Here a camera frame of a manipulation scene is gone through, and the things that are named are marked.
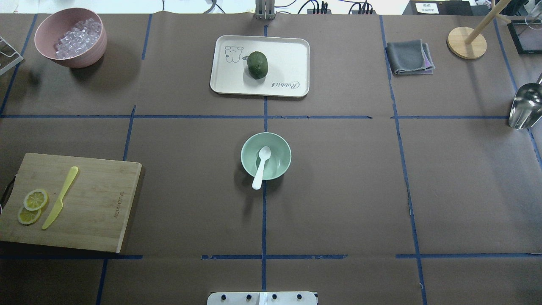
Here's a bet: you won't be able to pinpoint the wooden banana stand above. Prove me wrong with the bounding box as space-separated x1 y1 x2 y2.
446 0 510 60

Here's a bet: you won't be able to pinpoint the yellow plastic knife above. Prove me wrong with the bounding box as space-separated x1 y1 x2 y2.
42 166 79 230

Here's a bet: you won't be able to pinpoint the clear ice cubes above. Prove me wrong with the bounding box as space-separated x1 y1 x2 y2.
54 18 103 59

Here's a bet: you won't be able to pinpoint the bamboo cutting board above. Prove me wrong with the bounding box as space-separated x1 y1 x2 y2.
1 153 143 253

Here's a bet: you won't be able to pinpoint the metal scoop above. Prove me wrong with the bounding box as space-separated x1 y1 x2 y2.
508 75 542 130

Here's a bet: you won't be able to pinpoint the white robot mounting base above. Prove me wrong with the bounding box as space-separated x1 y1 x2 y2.
207 291 319 305

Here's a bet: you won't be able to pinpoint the pink bowl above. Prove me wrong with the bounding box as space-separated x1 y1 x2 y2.
33 8 107 68

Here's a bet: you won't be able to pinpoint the green avocado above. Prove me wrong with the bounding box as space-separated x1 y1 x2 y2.
247 51 268 80

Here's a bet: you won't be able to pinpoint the white plastic spoon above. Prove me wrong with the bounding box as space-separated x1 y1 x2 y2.
252 146 271 190

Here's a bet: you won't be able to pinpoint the black frame tray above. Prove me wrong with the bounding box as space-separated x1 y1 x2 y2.
507 20 542 55

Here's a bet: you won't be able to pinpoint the white rabbit tray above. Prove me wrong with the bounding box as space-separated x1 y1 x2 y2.
210 35 310 98

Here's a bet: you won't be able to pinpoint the grey folded cloth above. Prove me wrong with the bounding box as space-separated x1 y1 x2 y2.
386 40 435 75

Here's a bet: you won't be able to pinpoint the aluminium frame post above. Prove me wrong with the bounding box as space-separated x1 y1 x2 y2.
255 0 276 20

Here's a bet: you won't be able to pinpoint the light green bowl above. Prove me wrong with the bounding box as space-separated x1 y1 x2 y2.
241 133 292 181

